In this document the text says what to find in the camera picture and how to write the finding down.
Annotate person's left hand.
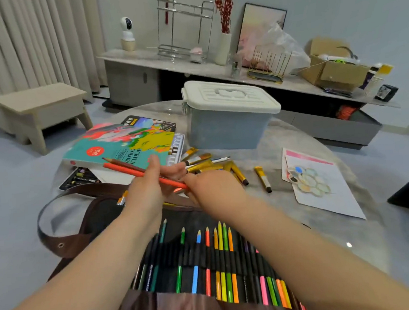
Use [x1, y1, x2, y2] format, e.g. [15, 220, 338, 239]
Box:
[119, 153, 193, 234]

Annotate person's right hand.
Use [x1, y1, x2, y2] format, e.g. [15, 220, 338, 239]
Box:
[183, 167, 255, 226]

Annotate orange coloured pencil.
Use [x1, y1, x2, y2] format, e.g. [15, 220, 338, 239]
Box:
[103, 156, 189, 197]

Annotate brown coloured pencil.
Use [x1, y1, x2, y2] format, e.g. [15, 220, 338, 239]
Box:
[102, 155, 147, 176]

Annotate person's right forearm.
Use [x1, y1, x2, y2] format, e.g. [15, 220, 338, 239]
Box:
[227, 187, 409, 310]

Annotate person's left forearm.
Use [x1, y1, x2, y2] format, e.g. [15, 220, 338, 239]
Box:
[0, 203, 171, 310]

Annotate white paint set box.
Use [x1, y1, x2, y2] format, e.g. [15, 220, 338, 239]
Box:
[165, 132, 188, 166]

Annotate thin paintbrush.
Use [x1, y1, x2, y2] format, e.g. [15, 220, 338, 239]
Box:
[187, 156, 231, 168]

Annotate brown and black pencil roll case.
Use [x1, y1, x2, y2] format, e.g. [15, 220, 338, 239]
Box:
[34, 167, 309, 310]

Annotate teal acrylic paint box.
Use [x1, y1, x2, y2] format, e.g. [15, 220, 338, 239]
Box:
[60, 118, 180, 176]

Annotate black coloured pencil box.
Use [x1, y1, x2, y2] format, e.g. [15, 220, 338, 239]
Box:
[120, 112, 177, 136]

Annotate plain white paper sheet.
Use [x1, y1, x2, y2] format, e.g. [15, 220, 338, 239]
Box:
[89, 164, 137, 189]

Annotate pile of gold paint tubes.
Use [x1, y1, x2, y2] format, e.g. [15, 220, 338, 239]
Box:
[179, 141, 272, 200]

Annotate grey storage bin white lid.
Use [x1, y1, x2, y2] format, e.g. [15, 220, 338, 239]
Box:
[180, 74, 285, 155]

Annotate black oil pastel box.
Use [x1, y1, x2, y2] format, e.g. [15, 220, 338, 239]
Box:
[57, 165, 104, 192]

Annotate row of coloured pencils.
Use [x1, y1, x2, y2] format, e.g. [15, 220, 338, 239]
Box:
[127, 207, 308, 310]

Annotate grey low cabinet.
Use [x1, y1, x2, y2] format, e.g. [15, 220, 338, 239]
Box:
[96, 27, 404, 170]

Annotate flower-shaped paint palette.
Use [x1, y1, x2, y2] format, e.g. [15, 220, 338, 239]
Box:
[286, 163, 332, 200]

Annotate pink-edged paper sheet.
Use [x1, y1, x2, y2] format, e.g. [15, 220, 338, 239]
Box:
[280, 144, 336, 183]

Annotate small pink item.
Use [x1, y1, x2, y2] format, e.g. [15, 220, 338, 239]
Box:
[189, 46, 205, 64]

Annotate clear glass jar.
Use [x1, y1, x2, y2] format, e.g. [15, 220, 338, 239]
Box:
[229, 53, 244, 78]

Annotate beige wooden stool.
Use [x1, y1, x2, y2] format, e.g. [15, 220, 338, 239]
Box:
[0, 80, 95, 159]

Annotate white vase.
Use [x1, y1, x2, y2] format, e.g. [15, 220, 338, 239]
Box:
[212, 32, 235, 67]

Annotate large white paper sheet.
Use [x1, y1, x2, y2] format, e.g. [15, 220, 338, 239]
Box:
[284, 148, 367, 226]

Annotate red hanging ornament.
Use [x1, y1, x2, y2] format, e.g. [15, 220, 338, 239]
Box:
[159, 0, 181, 26]

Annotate chrome metal rack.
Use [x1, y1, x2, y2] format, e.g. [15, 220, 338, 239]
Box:
[153, 0, 220, 64]

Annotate clear plastic bag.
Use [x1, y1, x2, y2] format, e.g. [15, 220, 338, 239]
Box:
[236, 19, 312, 77]

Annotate orange bag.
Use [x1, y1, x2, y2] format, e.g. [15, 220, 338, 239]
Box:
[334, 104, 360, 122]

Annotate red dried flowers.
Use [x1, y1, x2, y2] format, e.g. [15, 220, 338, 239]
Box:
[211, 0, 237, 36]

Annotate beige curtain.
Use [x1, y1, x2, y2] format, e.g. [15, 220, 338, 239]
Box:
[0, 0, 111, 110]

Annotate black-framed pink picture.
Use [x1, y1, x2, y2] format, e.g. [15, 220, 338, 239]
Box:
[233, 0, 291, 58]

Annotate open cardboard box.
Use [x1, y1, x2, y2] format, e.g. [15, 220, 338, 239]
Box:
[296, 34, 373, 96]

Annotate small black device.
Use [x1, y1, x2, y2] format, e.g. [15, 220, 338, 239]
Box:
[374, 83, 400, 104]

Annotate gold wire rack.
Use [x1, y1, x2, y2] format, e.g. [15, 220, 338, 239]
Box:
[244, 43, 295, 87]

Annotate white security camera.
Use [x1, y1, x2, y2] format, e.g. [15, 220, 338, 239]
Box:
[119, 16, 137, 53]

